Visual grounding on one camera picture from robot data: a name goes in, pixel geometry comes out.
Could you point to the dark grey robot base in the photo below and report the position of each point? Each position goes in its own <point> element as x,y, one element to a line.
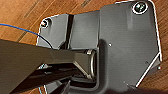
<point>130,43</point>

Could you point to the grey robot torso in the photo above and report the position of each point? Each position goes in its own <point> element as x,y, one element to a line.
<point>26,63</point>

